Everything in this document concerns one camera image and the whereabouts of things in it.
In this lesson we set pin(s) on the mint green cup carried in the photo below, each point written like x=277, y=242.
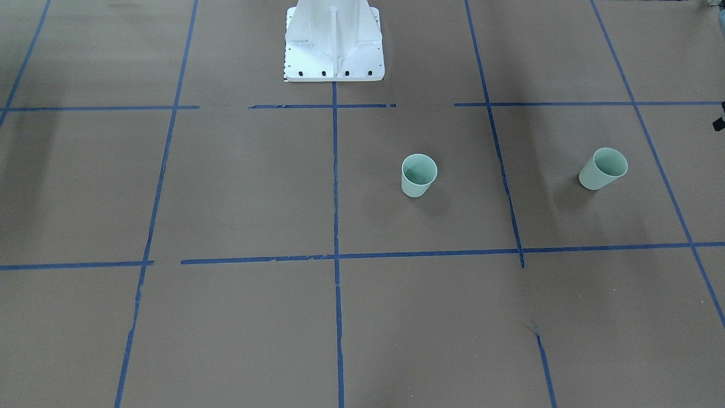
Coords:
x=604, y=166

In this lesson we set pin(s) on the mint green cup centre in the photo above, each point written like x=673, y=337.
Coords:
x=418, y=173

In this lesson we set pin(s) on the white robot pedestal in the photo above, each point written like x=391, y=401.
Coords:
x=333, y=41

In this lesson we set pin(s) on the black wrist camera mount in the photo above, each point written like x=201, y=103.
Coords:
x=719, y=124

